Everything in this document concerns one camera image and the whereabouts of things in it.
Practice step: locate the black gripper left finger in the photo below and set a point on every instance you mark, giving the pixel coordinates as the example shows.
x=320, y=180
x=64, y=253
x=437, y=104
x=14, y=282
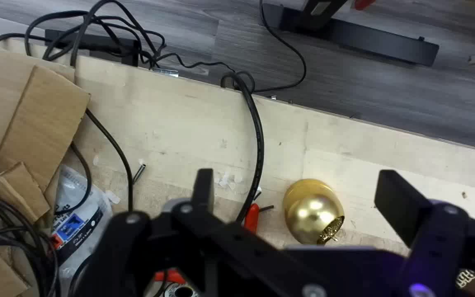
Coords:
x=201, y=190

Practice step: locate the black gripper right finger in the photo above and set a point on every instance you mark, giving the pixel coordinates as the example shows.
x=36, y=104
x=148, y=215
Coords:
x=399, y=203

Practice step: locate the small metal screw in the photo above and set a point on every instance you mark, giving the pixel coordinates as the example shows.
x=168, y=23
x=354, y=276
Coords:
x=140, y=170

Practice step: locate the gold brass sponge holder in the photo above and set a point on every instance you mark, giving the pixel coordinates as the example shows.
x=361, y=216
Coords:
x=311, y=211

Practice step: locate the plastic bag with blue label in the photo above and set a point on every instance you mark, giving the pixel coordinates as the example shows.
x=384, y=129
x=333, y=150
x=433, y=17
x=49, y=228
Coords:
x=80, y=220

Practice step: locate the black metal floor bar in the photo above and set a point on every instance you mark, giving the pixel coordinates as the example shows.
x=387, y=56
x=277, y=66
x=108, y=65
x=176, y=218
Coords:
x=357, y=35

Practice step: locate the large cardboard flap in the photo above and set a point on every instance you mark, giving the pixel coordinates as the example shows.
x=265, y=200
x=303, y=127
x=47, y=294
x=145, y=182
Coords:
x=39, y=121

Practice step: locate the small cardboard flap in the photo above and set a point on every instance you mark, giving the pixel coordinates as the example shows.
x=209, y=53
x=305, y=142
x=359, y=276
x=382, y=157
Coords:
x=23, y=190

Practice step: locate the black power strip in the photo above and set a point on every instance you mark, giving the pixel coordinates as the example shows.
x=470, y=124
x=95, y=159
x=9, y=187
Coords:
x=90, y=43

